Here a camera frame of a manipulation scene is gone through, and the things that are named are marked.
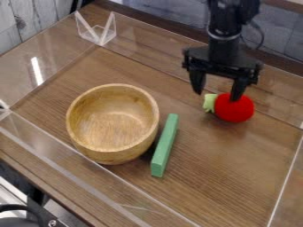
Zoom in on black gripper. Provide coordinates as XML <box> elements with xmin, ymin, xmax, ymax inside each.
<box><xmin>181</xmin><ymin>45</ymin><xmax>264</xmax><ymax>103</ymax></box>

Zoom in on red plush strawberry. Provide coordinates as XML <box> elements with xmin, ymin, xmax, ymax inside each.
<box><xmin>202</xmin><ymin>93</ymin><xmax>254</xmax><ymax>122</ymax></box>

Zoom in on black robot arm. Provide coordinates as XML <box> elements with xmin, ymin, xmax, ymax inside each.
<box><xmin>182</xmin><ymin>0</ymin><xmax>262</xmax><ymax>102</ymax></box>

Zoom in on wooden bowl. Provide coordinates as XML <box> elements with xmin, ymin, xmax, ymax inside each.
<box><xmin>65</xmin><ymin>83</ymin><xmax>160</xmax><ymax>165</ymax></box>

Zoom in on green rectangular block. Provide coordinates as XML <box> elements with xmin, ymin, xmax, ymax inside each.
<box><xmin>150</xmin><ymin>113</ymin><xmax>178</xmax><ymax>177</ymax></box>

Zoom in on clear acrylic tray wall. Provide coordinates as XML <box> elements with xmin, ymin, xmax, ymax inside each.
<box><xmin>0</xmin><ymin>7</ymin><xmax>303</xmax><ymax>227</ymax></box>

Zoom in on black clamp bracket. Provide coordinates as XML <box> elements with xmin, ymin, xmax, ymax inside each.
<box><xmin>26</xmin><ymin>197</ymin><xmax>67</xmax><ymax>227</ymax></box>

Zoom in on black cable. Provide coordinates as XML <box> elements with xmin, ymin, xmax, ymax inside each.
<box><xmin>0</xmin><ymin>203</ymin><xmax>35</xmax><ymax>220</ymax></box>

